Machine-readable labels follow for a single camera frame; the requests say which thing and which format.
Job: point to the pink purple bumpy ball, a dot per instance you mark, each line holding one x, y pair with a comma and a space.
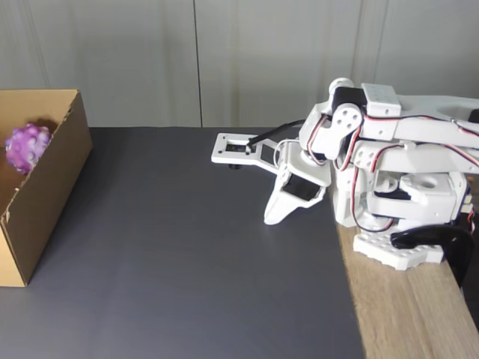
28, 149

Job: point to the brown cardboard box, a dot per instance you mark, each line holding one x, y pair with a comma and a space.
48, 194

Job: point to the dark grey table mat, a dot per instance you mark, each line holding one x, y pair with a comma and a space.
187, 269

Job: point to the black table clamp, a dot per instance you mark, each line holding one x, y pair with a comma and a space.
454, 247

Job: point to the white panelled cabinet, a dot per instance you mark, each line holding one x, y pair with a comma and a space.
112, 56

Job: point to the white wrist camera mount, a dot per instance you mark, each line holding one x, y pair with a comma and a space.
221, 155

